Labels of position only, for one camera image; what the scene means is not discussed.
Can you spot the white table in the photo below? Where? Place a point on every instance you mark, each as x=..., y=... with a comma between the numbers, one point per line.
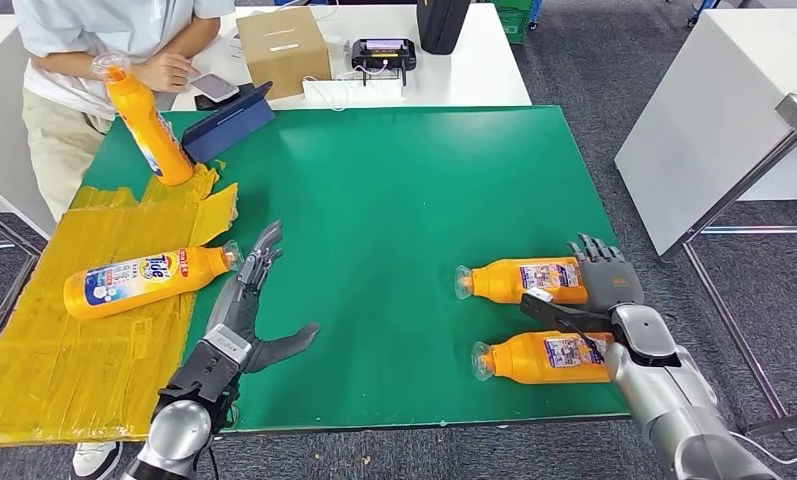
x=716, y=119
x=477, y=73

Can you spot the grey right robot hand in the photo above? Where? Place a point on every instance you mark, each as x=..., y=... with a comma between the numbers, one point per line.
x=613, y=285

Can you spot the steel frame leg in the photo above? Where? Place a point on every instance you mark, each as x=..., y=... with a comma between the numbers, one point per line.
x=20, y=239

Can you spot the brown cardboard box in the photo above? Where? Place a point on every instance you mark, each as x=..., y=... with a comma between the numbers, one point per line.
x=284, y=53

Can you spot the person's white shoe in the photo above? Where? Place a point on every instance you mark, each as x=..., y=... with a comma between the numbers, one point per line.
x=96, y=460

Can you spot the green plastic crate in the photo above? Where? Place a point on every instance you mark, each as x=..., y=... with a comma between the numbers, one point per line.
x=514, y=23

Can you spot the black carry case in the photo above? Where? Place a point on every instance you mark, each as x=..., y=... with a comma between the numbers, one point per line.
x=443, y=26

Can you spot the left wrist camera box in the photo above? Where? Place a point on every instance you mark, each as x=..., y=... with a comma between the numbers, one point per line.
x=226, y=344

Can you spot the green table mat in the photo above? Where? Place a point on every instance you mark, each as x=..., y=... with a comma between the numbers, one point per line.
x=371, y=199

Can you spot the person's right hand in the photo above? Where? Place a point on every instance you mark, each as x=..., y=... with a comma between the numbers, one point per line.
x=166, y=71

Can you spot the smartphone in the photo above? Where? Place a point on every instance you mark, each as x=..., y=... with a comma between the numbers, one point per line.
x=216, y=87

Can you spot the black handheld controller with screen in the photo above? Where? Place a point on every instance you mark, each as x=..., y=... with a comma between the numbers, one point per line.
x=383, y=56

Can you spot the person's right forearm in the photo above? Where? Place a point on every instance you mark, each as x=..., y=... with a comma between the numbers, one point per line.
x=60, y=63

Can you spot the yellow taped cardboard sheet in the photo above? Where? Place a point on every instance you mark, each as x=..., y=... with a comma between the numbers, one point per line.
x=93, y=371

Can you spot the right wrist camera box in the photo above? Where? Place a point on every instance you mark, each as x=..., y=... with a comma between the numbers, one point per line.
x=557, y=318

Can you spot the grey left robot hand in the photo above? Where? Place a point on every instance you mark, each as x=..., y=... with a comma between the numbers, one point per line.
x=242, y=311

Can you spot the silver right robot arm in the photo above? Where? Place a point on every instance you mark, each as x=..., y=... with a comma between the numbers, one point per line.
x=670, y=411

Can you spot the person's left forearm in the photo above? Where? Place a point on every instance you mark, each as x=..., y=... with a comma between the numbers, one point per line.
x=192, y=40

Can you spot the blue tablet case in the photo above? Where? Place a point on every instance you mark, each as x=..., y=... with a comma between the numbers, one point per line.
x=229, y=126

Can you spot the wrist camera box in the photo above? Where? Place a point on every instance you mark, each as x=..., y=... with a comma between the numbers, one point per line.
x=557, y=318
x=226, y=344

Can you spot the orange detergent bottle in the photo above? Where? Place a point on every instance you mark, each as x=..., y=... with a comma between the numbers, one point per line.
x=537, y=358
x=149, y=132
x=504, y=281
x=140, y=281

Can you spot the white flat block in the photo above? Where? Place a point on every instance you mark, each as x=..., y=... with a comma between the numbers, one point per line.
x=371, y=93

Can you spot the person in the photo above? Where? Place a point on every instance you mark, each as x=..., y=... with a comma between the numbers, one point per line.
x=73, y=26

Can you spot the black flat pad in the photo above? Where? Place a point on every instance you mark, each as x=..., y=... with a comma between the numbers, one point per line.
x=202, y=104

